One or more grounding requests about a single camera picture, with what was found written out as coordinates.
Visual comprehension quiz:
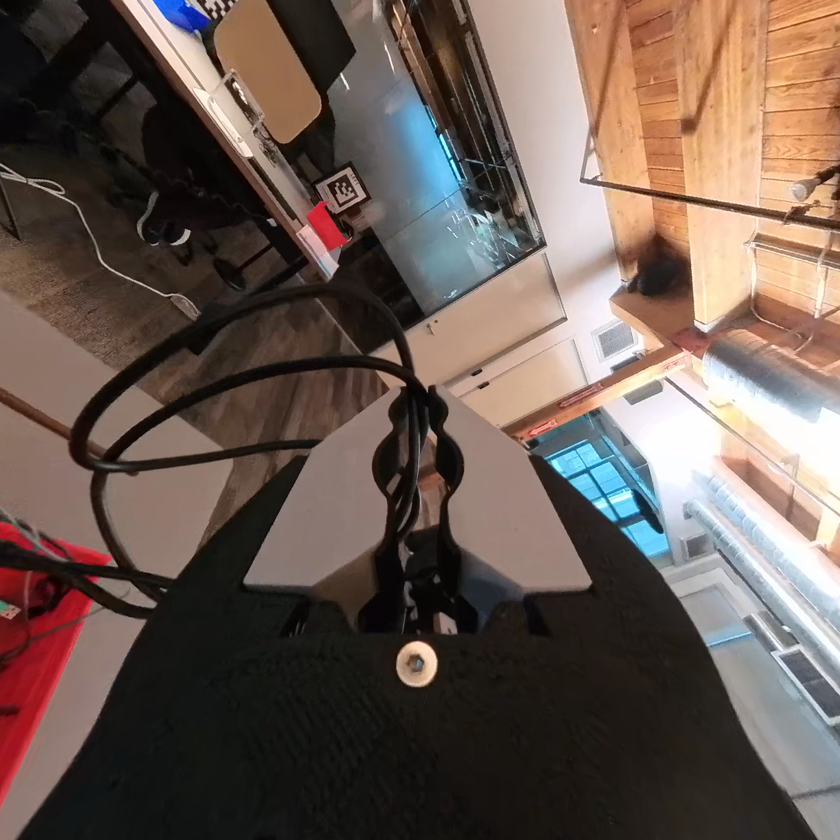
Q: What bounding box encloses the tan board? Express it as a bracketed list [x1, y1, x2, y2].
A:
[213, 0, 324, 145]

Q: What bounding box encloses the black usb cable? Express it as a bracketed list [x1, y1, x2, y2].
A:
[0, 285, 437, 621]

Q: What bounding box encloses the blue plastic bin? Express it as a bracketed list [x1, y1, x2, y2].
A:
[154, 0, 211, 32]

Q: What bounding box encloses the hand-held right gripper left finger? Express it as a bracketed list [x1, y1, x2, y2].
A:
[241, 386, 421, 634]

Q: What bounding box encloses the wooden post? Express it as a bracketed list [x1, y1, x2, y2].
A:
[502, 344, 706, 450]

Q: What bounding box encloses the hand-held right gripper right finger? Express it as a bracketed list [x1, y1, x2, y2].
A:
[430, 385, 593, 635]

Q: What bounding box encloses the white floor cable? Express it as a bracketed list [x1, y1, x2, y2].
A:
[0, 163, 201, 319]

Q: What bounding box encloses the red plastic bin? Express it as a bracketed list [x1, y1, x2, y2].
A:
[0, 515, 114, 756]
[305, 200, 349, 250]

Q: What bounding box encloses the white ceiling vent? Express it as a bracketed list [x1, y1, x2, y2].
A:
[771, 646, 840, 726]

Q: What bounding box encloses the silver air duct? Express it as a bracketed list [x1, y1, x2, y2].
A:
[702, 328, 840, 421]
[682, 472, 840, 664]

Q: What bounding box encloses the grey wall vent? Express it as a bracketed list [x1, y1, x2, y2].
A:
[591, 318, 641, 361]

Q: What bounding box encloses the long dark work table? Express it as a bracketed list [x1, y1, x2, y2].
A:
[108, 0, 342, 283]

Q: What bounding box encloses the white door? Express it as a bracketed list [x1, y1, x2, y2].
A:
[446, 338, 590, 427]
[420, 252, 568, 368]

